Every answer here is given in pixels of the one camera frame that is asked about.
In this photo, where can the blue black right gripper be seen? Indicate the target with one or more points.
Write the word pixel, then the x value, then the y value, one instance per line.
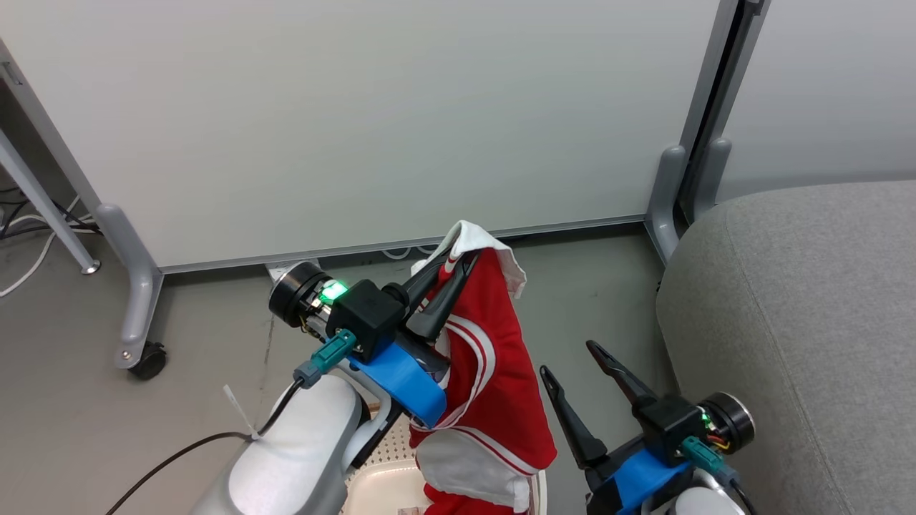
pixel 644 479

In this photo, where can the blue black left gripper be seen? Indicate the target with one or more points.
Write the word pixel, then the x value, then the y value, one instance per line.
pixel 404 383

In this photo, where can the red and white garment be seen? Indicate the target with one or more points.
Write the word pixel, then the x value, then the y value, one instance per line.
pixel 494 386

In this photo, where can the white grey robot right arm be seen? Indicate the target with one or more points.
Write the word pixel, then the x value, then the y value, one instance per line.
pixel 698 504

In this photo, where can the cream perforated laundry basket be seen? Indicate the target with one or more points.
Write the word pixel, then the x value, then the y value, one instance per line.
pixel 386 486

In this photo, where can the white power strip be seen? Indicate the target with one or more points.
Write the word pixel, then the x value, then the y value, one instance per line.
pixel 279 270

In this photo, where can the wide white partition panel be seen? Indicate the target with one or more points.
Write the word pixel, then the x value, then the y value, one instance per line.
pixel 358 121

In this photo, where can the grey fabric sofa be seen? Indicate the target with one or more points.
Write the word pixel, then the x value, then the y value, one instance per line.
pixel 801 322

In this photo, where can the white zip tie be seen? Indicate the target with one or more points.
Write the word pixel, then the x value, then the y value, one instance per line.
pixel 240 411

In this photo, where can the short grey partition foot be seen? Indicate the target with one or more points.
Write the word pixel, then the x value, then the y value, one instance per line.
pixel 712 172
pixel 669 186

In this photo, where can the black caster wheel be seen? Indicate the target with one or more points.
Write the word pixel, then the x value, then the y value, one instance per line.
pixel 149 361

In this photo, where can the long grey partition leg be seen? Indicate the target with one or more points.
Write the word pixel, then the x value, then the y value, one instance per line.
pixel 139 286

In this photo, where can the narrow white partition panel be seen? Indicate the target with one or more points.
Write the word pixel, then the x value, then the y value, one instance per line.
pixel 823 93

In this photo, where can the grey metal table leg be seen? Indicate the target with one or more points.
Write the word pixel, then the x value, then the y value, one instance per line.
pixel 43 200

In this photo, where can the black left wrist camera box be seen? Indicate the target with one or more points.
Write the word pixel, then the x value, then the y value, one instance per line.
pixel 368 315

